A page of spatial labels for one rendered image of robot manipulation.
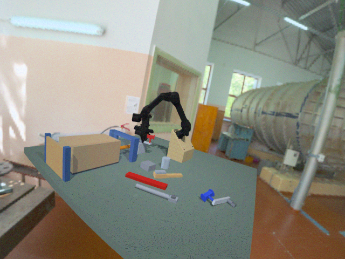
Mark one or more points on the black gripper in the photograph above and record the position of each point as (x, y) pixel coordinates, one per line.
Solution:
(144, 131)

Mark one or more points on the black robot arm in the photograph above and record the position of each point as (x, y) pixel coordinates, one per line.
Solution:
(175, 99)

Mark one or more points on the pale blue cylinder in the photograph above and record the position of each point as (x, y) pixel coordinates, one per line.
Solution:
(165, 162)

